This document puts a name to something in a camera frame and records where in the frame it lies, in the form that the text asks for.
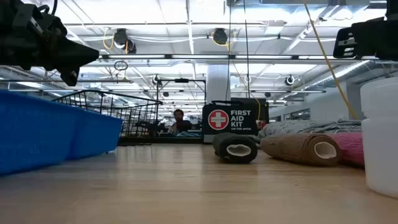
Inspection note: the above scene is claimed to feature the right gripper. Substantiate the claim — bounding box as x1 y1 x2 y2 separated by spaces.
333 0 398 62

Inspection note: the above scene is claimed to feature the white building column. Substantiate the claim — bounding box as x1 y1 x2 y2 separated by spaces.
206 63 231 103

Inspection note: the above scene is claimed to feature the blue plastic basket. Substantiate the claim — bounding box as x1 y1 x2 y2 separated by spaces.
65 107 124 161
0 89 78 177

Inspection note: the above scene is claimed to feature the yellow strap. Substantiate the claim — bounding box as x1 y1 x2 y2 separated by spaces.
303 2 359 121

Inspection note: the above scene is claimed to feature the black aluminium table frame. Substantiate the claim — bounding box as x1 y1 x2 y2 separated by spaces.
118 136 203 146

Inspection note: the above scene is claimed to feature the black ceiling cable reel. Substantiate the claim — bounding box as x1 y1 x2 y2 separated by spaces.
113 27 137 55
211 27 229 46

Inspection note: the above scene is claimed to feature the black first aid kit bag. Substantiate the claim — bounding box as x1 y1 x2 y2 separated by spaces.
201 101 259 144

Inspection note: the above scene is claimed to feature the grey patterned cloth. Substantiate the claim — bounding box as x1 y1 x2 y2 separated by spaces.
257 119 363 140

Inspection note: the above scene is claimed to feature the silver ventilation duct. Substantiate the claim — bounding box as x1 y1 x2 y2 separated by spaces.
306 60 374 91

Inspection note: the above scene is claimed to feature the black hanging cable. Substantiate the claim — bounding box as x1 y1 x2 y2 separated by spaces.
242 0 251 100
228 0 233 102

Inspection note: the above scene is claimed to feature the black wire basket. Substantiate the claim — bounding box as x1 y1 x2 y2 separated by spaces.
52 90 164 138

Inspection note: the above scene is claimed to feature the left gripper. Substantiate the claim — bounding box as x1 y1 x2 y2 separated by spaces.
0 0 100 87

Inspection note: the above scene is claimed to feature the pink bandage roll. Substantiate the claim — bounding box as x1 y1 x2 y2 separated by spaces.
326 132 365 168

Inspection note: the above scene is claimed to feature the person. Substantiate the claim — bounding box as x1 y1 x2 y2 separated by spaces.
169 108 193 135

